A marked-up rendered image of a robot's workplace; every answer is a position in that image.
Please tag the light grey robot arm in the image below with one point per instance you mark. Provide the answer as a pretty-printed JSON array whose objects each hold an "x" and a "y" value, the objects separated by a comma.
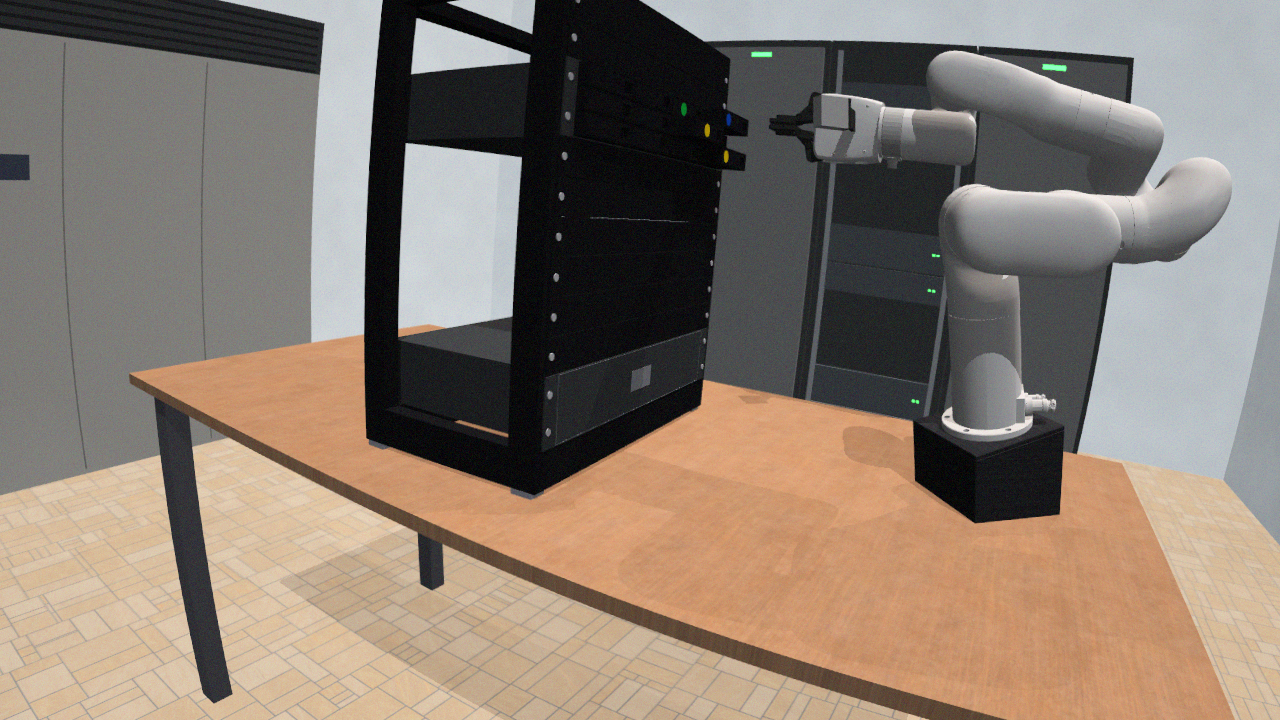
[{"x": 1011, "y": 234}]

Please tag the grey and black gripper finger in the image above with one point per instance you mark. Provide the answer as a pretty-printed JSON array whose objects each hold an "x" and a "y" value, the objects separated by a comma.
[
  {"x": 800, "y": 118},
  {"x": 806, "y": 137}
]

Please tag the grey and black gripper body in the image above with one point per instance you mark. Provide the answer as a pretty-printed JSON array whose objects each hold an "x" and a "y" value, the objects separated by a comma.
[{"x": 829, "y": 142}]

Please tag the black equipment rack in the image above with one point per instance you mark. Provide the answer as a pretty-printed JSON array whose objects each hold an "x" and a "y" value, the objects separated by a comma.
[{"x": 602, "y": 347}]

